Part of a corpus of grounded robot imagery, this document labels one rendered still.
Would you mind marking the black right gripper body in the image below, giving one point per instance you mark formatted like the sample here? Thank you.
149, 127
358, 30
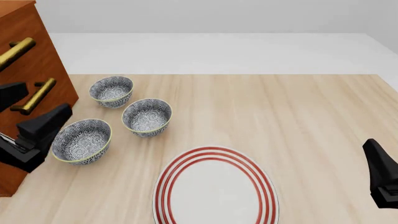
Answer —
387, 196

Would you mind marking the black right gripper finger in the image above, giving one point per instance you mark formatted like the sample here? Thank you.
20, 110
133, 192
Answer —
381, 163

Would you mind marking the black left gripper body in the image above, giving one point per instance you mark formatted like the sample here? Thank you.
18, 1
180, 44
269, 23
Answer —
21, 157

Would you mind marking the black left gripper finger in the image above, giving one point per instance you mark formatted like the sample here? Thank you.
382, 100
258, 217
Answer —
11, 94
43, 127

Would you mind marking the patterned black and white bowl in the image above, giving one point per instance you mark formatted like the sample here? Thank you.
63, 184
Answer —
146, 117
111, 91
81, 142

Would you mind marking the white plate with red rings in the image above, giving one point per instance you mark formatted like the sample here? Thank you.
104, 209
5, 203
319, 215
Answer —
214, 189

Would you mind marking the wooden cabinet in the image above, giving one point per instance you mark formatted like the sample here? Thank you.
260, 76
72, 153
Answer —
37, 60

